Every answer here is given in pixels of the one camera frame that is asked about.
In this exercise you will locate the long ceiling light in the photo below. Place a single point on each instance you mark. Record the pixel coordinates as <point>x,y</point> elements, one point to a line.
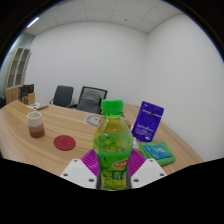
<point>32,22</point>

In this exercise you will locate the green drink bottle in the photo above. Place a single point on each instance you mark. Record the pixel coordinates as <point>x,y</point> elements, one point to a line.
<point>112,143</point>

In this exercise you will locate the white and brown cup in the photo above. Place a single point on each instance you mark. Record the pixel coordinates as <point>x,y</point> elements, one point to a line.
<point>35,125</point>

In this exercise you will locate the small blue-white box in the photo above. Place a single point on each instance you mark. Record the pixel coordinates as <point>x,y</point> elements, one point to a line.
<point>135,143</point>

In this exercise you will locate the light blue flat packet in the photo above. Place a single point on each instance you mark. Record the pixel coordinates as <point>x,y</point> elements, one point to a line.
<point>157,151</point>

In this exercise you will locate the dark brown box stack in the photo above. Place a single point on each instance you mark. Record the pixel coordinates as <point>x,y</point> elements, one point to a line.
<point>26,93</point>

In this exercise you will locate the wooden shelf unit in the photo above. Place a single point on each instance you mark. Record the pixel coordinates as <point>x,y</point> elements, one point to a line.
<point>16,73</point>

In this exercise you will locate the purple standing pouch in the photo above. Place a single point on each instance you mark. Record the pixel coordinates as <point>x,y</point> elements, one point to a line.
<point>148,121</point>

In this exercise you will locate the printed leaflet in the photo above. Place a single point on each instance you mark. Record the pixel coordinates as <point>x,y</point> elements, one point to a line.
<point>37,106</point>

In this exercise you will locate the black office chair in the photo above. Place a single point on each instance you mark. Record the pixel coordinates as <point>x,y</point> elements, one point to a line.
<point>63,95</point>

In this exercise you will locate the flat round red coaster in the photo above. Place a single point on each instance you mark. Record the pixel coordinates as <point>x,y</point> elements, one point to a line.
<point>64,142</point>

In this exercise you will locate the grey mesh-backed office chair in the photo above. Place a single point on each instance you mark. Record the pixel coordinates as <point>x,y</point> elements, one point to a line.
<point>89,100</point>

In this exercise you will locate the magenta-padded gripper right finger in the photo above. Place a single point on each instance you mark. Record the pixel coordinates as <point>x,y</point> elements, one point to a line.
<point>148,171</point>

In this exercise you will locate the green folded cloth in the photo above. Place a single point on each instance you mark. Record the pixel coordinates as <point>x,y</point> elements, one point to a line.
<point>166,160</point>

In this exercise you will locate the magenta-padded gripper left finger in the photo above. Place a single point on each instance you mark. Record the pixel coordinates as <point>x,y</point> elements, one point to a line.
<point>76,171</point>

